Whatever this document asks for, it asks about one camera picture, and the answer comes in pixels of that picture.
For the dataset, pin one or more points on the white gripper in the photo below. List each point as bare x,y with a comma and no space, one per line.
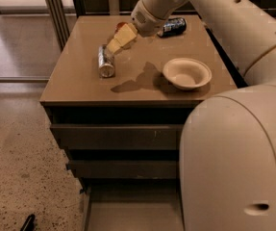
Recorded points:
148,22

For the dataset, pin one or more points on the silver redbull can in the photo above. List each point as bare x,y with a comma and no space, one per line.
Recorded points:
105,62

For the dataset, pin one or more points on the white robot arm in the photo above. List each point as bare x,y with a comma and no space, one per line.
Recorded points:
228,146

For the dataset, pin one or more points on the orange soda can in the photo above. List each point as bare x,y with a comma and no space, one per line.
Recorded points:
119,26

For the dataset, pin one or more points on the blue pepsi can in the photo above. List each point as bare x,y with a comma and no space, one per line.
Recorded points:
173,27

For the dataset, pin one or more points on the grey drawer cabinet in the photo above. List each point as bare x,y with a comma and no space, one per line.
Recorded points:
137,94

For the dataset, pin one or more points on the grey top drawer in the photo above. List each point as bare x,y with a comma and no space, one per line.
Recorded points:
117,137

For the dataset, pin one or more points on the grey drawer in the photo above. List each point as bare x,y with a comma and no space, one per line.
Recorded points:
124,169
117,137
133,207

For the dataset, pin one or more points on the grey middle drawer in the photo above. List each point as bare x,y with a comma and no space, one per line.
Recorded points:
124,169

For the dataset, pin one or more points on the grey bottom drawer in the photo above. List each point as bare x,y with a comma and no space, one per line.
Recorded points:
133,207

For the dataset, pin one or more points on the white paper bowl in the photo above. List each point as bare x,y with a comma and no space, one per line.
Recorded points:
187,74

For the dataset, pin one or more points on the black object on floor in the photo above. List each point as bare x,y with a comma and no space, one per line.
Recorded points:
29,223

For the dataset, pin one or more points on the metal frame post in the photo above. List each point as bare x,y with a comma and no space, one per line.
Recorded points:
61,29

